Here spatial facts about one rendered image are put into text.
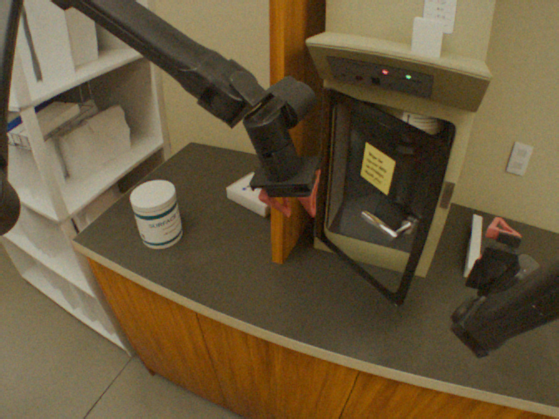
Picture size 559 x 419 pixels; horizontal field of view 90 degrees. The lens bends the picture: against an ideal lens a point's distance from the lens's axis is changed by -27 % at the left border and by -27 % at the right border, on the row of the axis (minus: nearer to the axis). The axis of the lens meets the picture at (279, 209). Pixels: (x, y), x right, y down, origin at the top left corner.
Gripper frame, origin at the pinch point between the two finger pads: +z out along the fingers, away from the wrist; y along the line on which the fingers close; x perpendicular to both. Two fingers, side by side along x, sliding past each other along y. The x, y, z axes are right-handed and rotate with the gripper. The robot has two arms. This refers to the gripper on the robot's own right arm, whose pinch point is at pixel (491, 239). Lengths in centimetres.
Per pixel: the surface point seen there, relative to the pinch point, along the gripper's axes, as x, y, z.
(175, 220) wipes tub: 76, -18, -1
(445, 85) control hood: 15.9, 26.5, 4.3
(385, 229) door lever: 21.9, 1.0, -6.5
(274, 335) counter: 39, -26, -18
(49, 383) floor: 157, -118, -53
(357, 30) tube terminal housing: 33.9, 32.6, 12.0
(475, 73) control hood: 11.4, 30.6, 0.5
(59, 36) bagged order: 136, 34, 14
